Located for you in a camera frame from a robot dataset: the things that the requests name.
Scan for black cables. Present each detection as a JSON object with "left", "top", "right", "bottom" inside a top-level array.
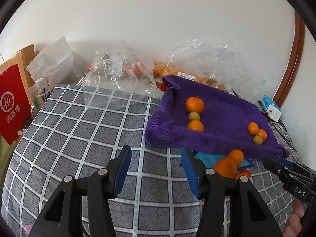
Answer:
[{"left": 258, "top": 99, "right": 298, "bottom": 154}]

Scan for person's hand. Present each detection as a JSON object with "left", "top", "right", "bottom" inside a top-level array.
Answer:
[{"left": 283, "top": 199, "right": 305, "bottom": 237}]

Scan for left clear plastic bag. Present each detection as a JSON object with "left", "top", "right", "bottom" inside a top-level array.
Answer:
[{"left": 78, "top": 45, "right": 157, "bottom": 96}]

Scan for yellow-green round fruit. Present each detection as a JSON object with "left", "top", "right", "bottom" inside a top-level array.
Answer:
[{"left": 188, "top": 111, "right": 200, "bottom": 121}]

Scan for red paper shopping bag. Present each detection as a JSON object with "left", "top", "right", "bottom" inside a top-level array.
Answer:
[{"left": 0, "top": 64, "right": 31, "bottom": 145}]

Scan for white plastic bag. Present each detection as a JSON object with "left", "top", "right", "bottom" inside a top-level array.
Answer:
[{"left": 26, "top": 36, "right": 83, "bottom": 87}]

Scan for large front orange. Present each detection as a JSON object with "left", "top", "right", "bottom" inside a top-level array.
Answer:
[{"left": 185, "top": 96, "right": 205, "bottom": 114}]

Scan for grey checked bed cover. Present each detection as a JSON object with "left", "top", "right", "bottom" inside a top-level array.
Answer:
[{"left": 1, "top": 85, "right": 301, "bottom": 237}]

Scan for small orange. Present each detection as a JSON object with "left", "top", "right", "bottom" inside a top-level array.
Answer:
[
  {"left": 247, "top": 122, "right": 259, "bottom": 135},
  {"left": 257, "top": 129, "right": 267, "bottom": 141}
]

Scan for clear plastic bag of fruit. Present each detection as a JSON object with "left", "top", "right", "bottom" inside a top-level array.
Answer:
[{"left": 153, "top": 39, "right": 266, "bottom": 104}]

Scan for plastic water bottle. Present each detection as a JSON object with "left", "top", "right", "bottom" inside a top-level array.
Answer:
[{"left": 34, "top": 78, "right": 52, "bottom": 108}]

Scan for purple towel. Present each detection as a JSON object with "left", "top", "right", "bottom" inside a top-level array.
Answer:
[{"left": 145, "top": 75, "right": 289, "bottom": 161}]

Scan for white blue charger box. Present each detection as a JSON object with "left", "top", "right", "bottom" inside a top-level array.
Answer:
[{"left": 261, "top": 95, "right": 282, "bottom": 122}]

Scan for yellow-brown fruit front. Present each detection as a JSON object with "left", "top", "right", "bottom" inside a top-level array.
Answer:
[{"left": 252, "top": 135, "right": 263, "bottom": 145}]

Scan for brown wooden door frame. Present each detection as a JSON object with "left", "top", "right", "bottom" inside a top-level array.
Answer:
[{"left": 273, "top": 12, "right": 305, "bottom": 107}]

